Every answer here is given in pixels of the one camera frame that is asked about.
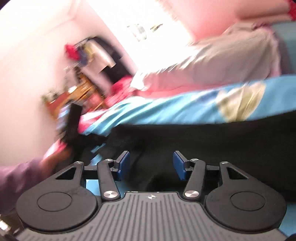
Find wooden shelf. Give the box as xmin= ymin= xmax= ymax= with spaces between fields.
xmin=43 ymin=74 xmax=109 ymax=121

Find grey pillow with pink border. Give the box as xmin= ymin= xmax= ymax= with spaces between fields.
xmin=129 ymin=22 xmax=284 ymax=98

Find person's left forearm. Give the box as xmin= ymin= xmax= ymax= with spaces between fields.
xmin=0 ymin=144 xmax=74 ymax=209

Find blue floral bed sheet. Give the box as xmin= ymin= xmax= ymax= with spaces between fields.
xmin=79 ymin=75 xmax=296 ymax=235

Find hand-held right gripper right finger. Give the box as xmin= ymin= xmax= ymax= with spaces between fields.
xmin=173 ymin=151 xmax=250 ymax=201

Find black pants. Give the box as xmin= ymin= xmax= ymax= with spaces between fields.
xmin=79 ymin=116 xmax=296 ymax=202

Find red cloth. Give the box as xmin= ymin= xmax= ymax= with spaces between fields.
xmin=104 ymin=76 xmax=134 ymax=109

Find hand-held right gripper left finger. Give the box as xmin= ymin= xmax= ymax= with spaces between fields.
xmin=50 ymin=151 xmax=130 ymax=201

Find dark cloth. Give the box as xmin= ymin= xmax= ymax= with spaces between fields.
xmin=92 ymin=37 xmax=133 ymax=86

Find pink blanket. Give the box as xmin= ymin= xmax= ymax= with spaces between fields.
xmin=176 ymin=0 xmax=296 ymax=44

